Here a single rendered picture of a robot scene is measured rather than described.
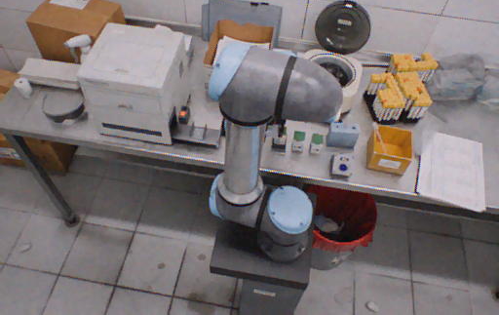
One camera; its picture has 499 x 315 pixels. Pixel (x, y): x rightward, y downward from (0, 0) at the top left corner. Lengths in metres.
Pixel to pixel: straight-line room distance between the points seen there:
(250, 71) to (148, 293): 1.64
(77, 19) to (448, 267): 2.17
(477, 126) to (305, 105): 1.19
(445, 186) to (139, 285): 1.50
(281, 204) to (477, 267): 1.70
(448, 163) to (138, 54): 1.15
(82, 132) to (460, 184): 1.37
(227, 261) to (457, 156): 0.93
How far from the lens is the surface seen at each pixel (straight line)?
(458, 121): 1.80
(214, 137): 1.45
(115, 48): 1.43
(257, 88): 0.70
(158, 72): 1.31
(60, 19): 1.82
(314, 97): 0.71
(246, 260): 1.20
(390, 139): 1.56
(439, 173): 1.57
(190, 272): 2.18
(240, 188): 0.96
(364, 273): 2.28
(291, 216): 1.01
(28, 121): 1.72
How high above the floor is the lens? 2.05
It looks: 54 degrees down
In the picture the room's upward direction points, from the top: 3 degrees clockwise
